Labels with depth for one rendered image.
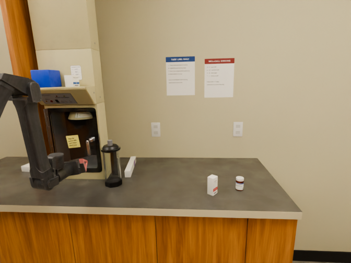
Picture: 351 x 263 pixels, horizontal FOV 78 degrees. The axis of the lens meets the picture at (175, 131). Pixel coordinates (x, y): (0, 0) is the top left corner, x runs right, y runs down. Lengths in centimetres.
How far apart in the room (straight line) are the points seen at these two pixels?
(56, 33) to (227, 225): 134
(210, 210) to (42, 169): 73
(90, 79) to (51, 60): 24
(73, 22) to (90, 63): 22
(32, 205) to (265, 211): 113
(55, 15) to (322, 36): 166
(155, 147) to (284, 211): 102
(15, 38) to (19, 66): 14
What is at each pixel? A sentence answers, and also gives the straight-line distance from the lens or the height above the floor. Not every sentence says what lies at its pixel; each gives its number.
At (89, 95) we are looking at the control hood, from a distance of 126.
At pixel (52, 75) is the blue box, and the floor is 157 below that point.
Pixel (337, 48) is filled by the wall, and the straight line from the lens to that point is 192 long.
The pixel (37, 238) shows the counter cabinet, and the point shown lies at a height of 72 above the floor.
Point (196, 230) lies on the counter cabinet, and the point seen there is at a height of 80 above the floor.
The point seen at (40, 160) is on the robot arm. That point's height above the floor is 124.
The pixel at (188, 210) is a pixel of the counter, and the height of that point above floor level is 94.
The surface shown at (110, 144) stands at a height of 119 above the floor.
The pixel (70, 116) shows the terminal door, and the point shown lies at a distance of 140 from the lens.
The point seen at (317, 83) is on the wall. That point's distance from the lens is 186.
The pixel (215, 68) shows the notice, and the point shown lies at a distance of 165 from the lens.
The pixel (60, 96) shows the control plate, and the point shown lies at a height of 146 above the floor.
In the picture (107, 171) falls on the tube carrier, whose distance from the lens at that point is 130.
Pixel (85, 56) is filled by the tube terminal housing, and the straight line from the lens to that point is 135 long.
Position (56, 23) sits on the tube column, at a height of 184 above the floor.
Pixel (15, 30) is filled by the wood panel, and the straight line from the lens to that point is 150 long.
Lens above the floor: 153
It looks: 13 degrees down
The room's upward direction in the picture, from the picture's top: 1 degrees counter-clockwise
